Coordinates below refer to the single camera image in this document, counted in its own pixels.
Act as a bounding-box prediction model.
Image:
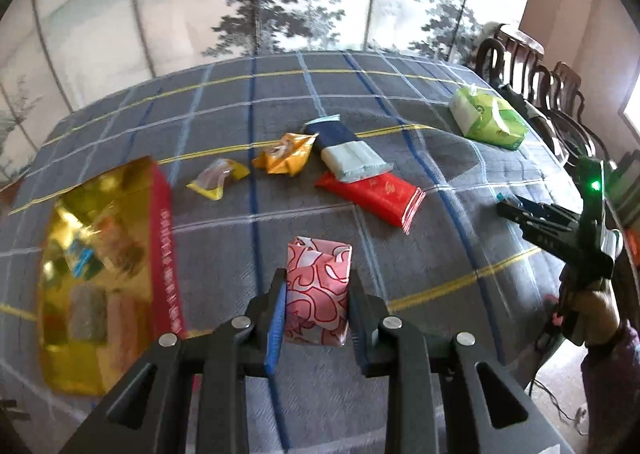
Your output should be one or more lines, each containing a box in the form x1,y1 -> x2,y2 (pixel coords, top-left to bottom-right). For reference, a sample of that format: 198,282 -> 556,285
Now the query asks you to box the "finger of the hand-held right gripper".
496,201 -> 584,247
515,195 -> 583,227

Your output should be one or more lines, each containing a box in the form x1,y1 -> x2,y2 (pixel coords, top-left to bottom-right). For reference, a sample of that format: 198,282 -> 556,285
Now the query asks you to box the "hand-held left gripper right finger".
347,264 -> 581,454

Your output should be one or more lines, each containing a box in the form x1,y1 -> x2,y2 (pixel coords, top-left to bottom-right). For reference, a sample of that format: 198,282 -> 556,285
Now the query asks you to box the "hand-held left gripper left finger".
60,269 -> 290,454

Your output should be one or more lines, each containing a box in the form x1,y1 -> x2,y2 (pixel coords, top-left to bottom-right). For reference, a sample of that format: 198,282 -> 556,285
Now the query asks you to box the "pink patterned snack packet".
284,235 -> 353,347

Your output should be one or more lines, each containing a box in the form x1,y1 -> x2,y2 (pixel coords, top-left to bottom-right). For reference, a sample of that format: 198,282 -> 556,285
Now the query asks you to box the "red tin box gold inside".
36,156 -> 187,397

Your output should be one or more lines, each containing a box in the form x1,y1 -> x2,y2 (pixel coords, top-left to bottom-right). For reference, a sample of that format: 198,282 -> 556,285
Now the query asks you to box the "red snack packet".
315,170 -> 427,235

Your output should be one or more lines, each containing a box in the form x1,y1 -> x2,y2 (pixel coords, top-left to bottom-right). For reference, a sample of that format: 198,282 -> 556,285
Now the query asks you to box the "clear orange snack sticks packet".
107,291 -> 151,342

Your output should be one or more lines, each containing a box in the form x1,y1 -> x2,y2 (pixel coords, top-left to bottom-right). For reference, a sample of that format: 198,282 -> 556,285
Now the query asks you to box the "small yellow-edged clear packet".
186,158 -> 251,203

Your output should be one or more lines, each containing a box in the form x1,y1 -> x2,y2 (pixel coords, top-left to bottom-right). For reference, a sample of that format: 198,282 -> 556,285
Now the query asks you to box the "navy and white snack packet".
302,115 -> 390,183

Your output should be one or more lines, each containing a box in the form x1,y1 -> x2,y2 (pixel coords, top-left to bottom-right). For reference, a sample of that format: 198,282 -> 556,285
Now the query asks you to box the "clear grey sesame bar packet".
70,286 -> 108,342

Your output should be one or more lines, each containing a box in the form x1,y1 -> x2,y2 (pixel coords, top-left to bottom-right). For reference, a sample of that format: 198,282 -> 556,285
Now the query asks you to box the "small blue-edged clear packet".
65,236 -> 98,279

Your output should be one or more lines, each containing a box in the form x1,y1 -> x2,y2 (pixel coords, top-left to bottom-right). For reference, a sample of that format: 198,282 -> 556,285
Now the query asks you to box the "person's right forearm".
580,321 -> 640,454

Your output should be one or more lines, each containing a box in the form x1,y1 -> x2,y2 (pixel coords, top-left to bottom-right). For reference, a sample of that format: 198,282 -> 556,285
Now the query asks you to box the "person's right hand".
570,284 -> 630,348

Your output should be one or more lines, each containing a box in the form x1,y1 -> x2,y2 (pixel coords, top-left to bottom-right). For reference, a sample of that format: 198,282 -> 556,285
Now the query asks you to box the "dark wooden chair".
472,24 -> 546,89
530,61 -> 586,135
550,104 -> 616,169

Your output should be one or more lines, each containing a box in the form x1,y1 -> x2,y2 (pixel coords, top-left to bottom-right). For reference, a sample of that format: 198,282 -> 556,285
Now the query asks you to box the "green tissue pack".
447,85 -> 529,151

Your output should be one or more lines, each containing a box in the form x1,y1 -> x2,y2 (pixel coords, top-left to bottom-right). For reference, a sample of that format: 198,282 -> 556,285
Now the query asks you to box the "painted landscape folding screen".
0,0 -> 538,185

